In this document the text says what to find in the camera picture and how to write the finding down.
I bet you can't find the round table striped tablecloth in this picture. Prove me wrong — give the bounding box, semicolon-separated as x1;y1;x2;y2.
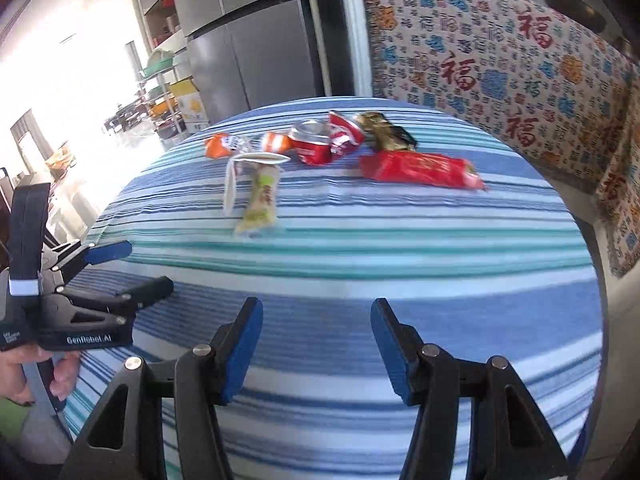
62;96;603;480

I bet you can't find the small orange packet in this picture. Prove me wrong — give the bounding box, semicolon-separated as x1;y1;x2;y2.
205;132;252;159

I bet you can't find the orange and white packet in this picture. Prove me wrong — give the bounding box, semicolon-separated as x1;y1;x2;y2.
262;131;294;154

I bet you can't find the small printed cloth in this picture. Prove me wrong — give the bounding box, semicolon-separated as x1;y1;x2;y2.
595;105;640;278

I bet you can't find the dark wooden furniture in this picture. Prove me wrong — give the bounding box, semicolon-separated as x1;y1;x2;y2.
102;100;151;133

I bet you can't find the dark gold wrapper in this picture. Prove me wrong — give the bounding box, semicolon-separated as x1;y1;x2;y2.
356;111;416;152

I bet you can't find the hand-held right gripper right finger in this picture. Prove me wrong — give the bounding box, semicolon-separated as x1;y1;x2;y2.
371;297;571;480

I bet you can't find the grey refrigerator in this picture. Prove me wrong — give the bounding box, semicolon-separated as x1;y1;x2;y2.
167;0;326;126

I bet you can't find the shelf rack with basins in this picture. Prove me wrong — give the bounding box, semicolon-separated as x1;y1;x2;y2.
137;47;188;141

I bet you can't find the yellow and white wrapper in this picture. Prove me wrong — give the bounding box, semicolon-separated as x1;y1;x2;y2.
222;152;292;237

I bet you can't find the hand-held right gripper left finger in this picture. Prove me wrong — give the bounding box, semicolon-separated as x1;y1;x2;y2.
59;296;264;480

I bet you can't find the large printed cloth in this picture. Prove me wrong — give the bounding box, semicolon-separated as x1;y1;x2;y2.
360;0;640;171

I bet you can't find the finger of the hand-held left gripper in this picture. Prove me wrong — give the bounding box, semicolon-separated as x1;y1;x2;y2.
55;276;175;327
50;240;133;281

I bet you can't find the crushed red can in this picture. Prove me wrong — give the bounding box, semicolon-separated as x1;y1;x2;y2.
289;112;368;167

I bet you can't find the person's grey clothing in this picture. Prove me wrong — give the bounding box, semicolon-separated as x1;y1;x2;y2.
0;360;76;466

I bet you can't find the long red wrapper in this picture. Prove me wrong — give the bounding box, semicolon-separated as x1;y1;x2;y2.
359;151;486;191

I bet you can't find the yellow cardboard box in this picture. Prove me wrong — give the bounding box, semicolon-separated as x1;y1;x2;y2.
170;77;211;133

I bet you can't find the person's left hand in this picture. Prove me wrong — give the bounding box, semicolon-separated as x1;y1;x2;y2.
0;345;81;406

